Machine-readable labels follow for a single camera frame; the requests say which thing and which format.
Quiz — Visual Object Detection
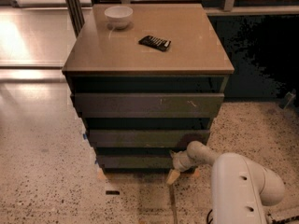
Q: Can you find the small grey floor object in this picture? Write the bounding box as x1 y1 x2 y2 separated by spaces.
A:
279 90 296 109

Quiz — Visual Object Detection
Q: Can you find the white bowl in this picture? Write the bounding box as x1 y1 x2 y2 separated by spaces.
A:
104 6 134 30

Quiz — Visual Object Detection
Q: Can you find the black chip packet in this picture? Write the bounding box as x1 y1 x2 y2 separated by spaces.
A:
138 35 171 52

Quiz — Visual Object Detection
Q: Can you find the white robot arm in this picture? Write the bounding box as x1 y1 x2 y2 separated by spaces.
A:
166 141 285 224

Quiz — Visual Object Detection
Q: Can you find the grey power strip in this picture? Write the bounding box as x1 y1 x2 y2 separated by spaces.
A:
266 207 299 224

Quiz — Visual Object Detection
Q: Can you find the dark drawer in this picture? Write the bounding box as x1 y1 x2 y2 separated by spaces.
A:
86 130 210 147
96 155 173 169
72 93 224 119

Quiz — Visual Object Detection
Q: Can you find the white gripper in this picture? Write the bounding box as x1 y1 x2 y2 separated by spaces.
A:
166 150 196 185

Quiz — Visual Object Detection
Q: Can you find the brown drawer cabinet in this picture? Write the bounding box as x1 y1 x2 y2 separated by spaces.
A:
63 4 234 173

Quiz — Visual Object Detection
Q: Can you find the metal railing post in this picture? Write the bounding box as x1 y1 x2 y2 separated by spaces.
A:
65 0 85 36

